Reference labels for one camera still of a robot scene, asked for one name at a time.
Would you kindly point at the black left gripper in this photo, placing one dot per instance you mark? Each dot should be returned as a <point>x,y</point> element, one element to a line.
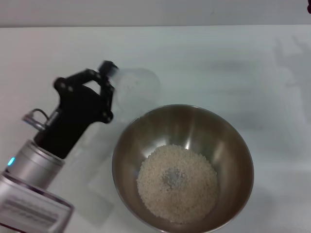
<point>73,116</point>

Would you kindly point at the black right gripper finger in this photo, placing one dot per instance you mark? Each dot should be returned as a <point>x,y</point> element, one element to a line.
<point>309,8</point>

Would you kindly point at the clear plastic measuring cup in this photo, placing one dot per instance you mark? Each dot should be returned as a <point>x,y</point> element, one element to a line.
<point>136,85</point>

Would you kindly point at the stainless steel mixing bowl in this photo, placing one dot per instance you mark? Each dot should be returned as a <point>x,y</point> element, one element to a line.
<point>194,128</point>

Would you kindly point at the white rice grains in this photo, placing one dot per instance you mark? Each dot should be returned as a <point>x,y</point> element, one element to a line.
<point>155,194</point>

